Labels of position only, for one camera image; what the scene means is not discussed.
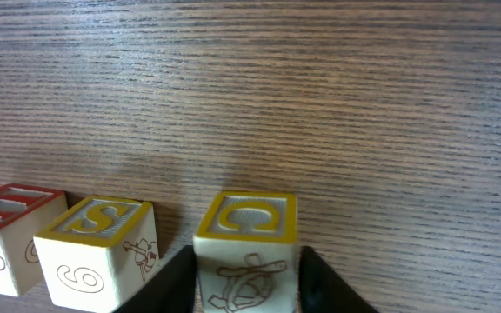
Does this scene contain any red-edged block far right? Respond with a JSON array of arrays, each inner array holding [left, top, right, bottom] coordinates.
[[0, 183, 68, 296]]

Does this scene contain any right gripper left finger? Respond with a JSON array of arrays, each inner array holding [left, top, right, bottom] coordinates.
[[114, 245, 197, 313]]

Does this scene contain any yellow letter S block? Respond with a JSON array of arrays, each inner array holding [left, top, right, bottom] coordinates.
[[33, 196, 160, 312]]

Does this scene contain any yellow letter C block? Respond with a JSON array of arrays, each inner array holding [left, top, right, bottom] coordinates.
[[193, 191, 298, 313]]

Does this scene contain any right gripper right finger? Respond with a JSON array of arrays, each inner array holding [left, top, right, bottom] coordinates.
[[298, 246, 378, 313]]

